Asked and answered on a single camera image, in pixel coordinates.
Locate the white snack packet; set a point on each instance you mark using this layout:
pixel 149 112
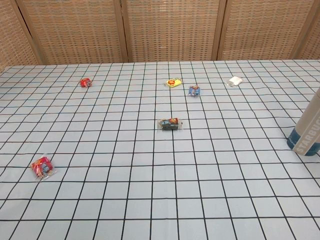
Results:
pixel 235 81

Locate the large red snack packet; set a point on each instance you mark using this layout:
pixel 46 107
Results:
pixel 42 167

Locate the white grid-pattern tablecloth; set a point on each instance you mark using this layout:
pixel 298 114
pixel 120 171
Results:
pixel 150 175

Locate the woven bamboo folding screen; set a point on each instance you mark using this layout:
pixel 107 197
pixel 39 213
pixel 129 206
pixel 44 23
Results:
pixel 160 30

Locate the yellow snack packet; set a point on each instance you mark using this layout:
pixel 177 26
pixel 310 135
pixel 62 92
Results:
pixel 173 82

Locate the dark blue snack packet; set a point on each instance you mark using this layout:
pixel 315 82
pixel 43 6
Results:
pixel 170 124

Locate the small red snack packet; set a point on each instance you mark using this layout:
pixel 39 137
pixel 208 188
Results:
pixel 85 82

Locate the Starbucks bottle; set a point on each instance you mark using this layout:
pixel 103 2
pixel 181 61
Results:
pixel 305 131

